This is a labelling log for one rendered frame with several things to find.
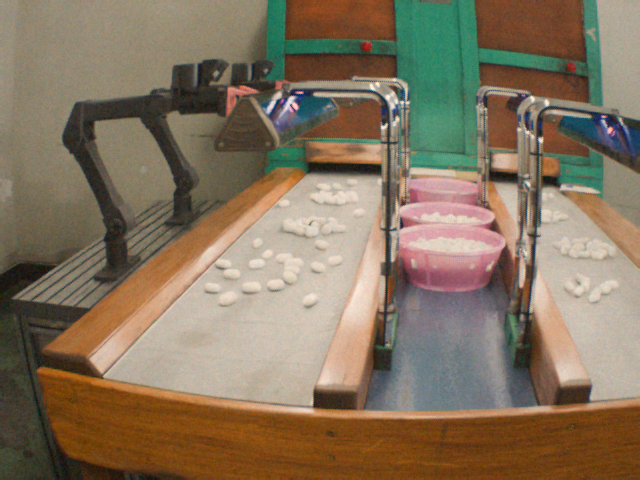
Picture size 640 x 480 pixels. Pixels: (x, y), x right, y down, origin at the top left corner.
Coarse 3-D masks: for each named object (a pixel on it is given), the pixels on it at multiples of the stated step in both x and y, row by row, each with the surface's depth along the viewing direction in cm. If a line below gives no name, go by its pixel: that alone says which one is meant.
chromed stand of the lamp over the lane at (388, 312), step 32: (320, 96) 105; (352, 96) 103; (384, 96) 102; (384, 128) 104; (384, 160) 105; (384, 192) 106; (384, 224) 107; (384, 256) 108; (384, 288) 109; (384, 320) 110; (384, 352) 110
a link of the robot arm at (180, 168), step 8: (160, 120) 215; (152, 128) 216; (160, 128) 216; (168, 128) 218; (160, 136) 217; (168, 136) 217; (160, 144) 217; (168, 144) 217; (176, 144) 219; (168, 152) 218; (176, 152) 218; (168, 160) 218; (176, 160) 218; (184, 160) 220; (176, 168) 218; (184, 168) 218; (192, 168) 222; (176, 176) 219; (184, 176) 218; (192, 176) 219; (176, 184) 219; (192, 184) 219
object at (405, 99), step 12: (396, 84) 196; (408, 96) 197; (408, 108) 197; (408, 120) 198; (408, 132) 199; (408, 144) 200; (408, 156) 201; (408, 168) 201; (408, 180) 202; (408, 192) 203; (408, 204) 204
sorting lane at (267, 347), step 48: (288, 192) 226; (336, 192) 227; (240, 240) 167; (288, 240) 167; (336, 240) 167; (192, 288) 131; (240, 288) 132; (288, 288) 132; (336, 288) 132; (144, 336) 106; (192, 336) 107; (240, 336) 108; (288, 336) 109; (144, 384) 88; (192, 384) 90; (240, 384) 91; (288, 384) 91
